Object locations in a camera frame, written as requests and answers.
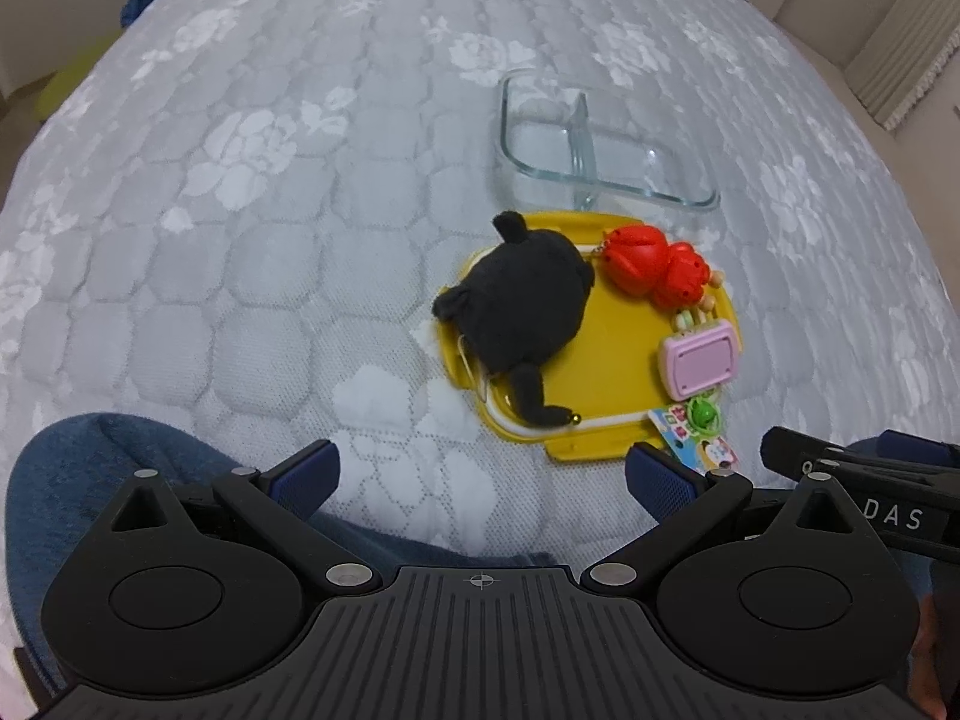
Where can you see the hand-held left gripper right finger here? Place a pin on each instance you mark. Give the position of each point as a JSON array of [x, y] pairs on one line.
[[660, 481]]

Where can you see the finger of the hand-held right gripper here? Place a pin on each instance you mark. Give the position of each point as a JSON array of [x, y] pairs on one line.
[[795, 450], [919, 446]]

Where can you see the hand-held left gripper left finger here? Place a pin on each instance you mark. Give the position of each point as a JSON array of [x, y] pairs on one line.
[[307, 474]]

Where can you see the colourful printed card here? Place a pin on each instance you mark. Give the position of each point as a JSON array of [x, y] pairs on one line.
[[709, 454]]

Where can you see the yellow container lid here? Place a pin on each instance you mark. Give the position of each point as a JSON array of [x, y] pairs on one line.
[[622, 360]]

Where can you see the pink plastic toy charm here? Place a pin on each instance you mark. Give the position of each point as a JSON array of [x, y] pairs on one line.
[[701, 360]]

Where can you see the black plush toy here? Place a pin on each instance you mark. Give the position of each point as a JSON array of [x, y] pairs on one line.
[[517, 300]]

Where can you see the clear glass divided container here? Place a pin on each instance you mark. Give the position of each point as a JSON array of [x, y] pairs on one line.
[[600, 146]]

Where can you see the person's right hand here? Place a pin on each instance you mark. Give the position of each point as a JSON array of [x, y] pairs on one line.
[[934, 652]]

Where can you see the person's leg in blue jeans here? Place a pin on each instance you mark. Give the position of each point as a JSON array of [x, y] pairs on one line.
[[112, 457]]

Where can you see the white quilted floral mattress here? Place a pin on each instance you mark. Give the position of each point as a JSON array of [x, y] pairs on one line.
[[262, 240]]

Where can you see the beige curtain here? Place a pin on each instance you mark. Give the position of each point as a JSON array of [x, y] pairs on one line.
[[892, 37]]

